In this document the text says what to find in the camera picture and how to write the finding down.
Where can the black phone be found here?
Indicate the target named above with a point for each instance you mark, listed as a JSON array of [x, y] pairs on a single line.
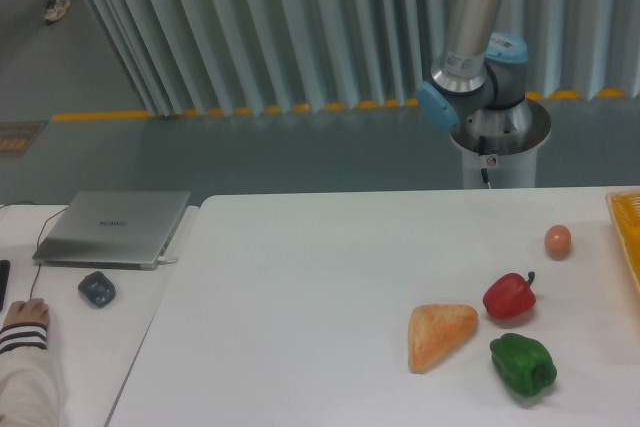
[[5, 267]]

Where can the yellow plastic basket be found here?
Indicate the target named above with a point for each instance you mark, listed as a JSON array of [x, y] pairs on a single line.
[[623, 209]]

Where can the silver laptop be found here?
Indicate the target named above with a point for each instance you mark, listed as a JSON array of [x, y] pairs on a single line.
[[114, 229]]

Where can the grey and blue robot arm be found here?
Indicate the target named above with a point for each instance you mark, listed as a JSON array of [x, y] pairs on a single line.
[[495, 50]]

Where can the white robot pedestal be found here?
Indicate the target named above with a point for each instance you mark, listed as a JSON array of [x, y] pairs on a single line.
[[499, 147]]

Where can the red bell pepper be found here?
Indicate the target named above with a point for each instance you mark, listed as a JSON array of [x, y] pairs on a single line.
[[510, 296]]

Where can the dark blue small case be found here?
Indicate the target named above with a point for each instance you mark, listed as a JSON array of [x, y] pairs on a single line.
[[97, 289]]

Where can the brown egg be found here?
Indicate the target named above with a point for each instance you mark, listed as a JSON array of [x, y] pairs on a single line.
[[557, 242]]

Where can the white folding partition screen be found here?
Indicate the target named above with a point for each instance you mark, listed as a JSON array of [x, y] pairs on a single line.
[[255, 56]]

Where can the green bell pepper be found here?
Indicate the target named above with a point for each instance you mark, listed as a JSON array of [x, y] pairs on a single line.
[[524, 364]]

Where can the forearm in striped sleeve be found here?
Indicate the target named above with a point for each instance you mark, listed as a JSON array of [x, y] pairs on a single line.
[[29, 389]]

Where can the person's hand on mouse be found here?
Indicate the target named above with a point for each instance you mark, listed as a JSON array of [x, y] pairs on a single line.
[[34, 311]]

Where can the triangular toast bread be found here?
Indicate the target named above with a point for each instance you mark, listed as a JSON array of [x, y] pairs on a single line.
[[435, 331]]

